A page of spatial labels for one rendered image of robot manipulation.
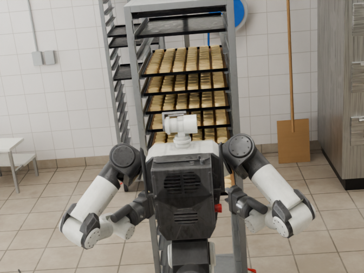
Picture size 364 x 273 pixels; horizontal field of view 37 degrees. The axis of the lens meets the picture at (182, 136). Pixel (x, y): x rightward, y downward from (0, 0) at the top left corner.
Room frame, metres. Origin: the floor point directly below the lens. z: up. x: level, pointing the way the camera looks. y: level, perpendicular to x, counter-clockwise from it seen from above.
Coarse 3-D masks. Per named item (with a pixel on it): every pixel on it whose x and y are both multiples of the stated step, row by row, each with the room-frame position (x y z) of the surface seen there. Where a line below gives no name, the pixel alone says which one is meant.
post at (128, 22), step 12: (132, 24) 2.43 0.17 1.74; (132, 36) 2.42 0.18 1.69; (132, 48) 2.42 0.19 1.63; (132, 60) 2.42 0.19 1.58; (132, 72) 2.42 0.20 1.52; (144, 132) 2.42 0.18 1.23; (144, 144) 2.42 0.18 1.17; (156, 240) 2.42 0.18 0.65; (156, 252) 2.42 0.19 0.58; (156, 264) 2.42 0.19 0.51
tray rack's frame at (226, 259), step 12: (132, 0) 2.68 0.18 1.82; (144, 0) 2.63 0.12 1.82; (156, 0) 2.57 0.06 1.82; (168, 0) 2.52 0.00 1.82; (180, 0) 2.46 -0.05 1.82; (192, 0) 2.41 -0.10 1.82; (204, 0) 2.40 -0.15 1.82; (216, 0) 2.39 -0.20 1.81; (228, 36) 3.00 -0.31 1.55; (216, 264) 2.92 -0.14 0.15; (228, 264) 2.90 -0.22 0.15
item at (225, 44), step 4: (220, 32) 2.97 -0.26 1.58; (220, 36) 2.85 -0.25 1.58; (224, 36) 2.84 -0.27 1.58; (220, 40) 2.74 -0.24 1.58; (224, 40) 2.72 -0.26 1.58; (224, 44) 2.60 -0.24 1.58; (228, 44) 2.44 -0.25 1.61; (224, 48) 2.50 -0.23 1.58; (228, 48) 2.43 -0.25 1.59; (224, 52) 2.41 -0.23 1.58; (228, 52) 2.40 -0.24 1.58
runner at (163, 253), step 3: (165, 240) 2.66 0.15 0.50; (165, 243) 2.63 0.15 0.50; (165, 246) 2.60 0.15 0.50; (165, 249) 2.57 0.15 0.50; (162, 252) 2.54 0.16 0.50; (165, 252) 2.54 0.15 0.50; (162, 255) 2.51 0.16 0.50; (165, 255) 2.51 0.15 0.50; (162, 258) 2.48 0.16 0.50; (165, 258) 2.48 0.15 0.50; (159, 261) 2.42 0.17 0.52; (162, 261) 2.45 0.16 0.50; (165, 261) 2.45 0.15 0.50; (162, 264) 2.42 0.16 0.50; (165, 264) 2.43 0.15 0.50
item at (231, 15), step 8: (232, 0) 2.39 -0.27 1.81; (232, 8) 2.39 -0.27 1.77; (232, 16) 2.39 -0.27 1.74; (232, 24) 2.39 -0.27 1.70; (232, 32) 2.39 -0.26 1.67; (232, 40) 2.39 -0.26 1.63; (232, 48) 2.39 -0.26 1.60; (232, 56) 2.39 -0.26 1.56; (232, 64) 2.39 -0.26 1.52; (232, 72) 2.39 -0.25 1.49; (232, 80) 2.39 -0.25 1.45; (232, 88) 2.39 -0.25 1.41; (232, 96) 2.39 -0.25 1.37; (232, 104) 2.39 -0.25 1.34; (240, 184) 2.39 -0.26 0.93; (240, 224) 2.39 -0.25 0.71; (240, 232) 2.39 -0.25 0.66; (240, 240) 2.39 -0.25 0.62; (240, 248) 2.39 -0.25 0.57
